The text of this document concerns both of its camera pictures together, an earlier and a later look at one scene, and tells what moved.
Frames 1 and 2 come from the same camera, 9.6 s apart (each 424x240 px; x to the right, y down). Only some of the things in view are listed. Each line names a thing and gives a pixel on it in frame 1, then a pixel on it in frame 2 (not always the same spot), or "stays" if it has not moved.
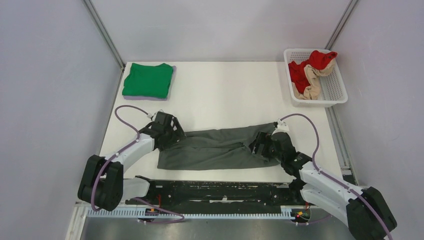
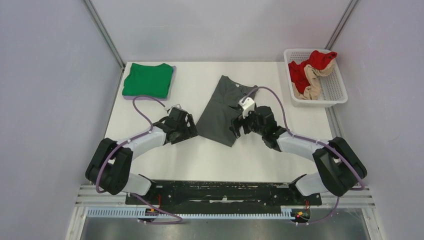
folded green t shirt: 148,81 stays
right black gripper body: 264,138 to 249,124
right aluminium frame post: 349,9 stays
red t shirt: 319,60 stays
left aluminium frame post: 104,34 stays
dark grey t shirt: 228,148 to 221,110
